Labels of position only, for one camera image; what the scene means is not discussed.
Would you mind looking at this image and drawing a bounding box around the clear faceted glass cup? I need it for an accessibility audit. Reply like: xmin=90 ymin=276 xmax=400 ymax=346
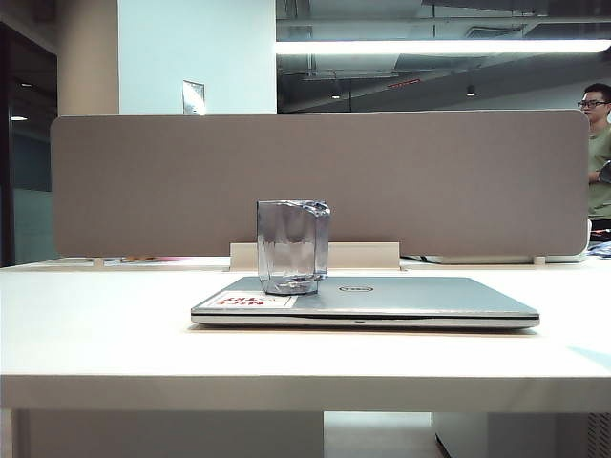
xmin=256 ymin=198 xmax=331 ymax=296

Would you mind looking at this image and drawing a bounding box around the silver Dell laptop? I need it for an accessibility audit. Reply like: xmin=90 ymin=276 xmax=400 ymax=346
xmin=190 ymin=275 xmax=541 ymax=330

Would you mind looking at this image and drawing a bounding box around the red and white sticker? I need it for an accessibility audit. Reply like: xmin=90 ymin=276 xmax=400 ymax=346
xmin=205 ymin=291 xmax=295 ymax=310

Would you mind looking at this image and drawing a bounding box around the brown fabric desk divider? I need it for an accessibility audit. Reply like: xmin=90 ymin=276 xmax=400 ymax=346
xmin=50 ymin=110 xmax=591 ymax=260

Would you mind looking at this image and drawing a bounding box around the long ceiling light strip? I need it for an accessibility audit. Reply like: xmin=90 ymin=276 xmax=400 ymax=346
xmin=275 ymin=38 xmax=611 ymax=55

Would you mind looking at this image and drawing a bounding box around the dark glass door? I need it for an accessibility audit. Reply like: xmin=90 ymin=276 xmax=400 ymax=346
xmin=0 ymin=21 xmax=59 ymax=268

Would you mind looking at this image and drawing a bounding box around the man in green shirt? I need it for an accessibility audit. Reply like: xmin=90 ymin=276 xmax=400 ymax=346
xmin=576 ymin=83 xmax=611 ymax=221

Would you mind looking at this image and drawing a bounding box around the framed wall notice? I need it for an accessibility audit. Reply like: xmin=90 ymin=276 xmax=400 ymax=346
xmin=181 ymin=79 xmax=206 ymax=116

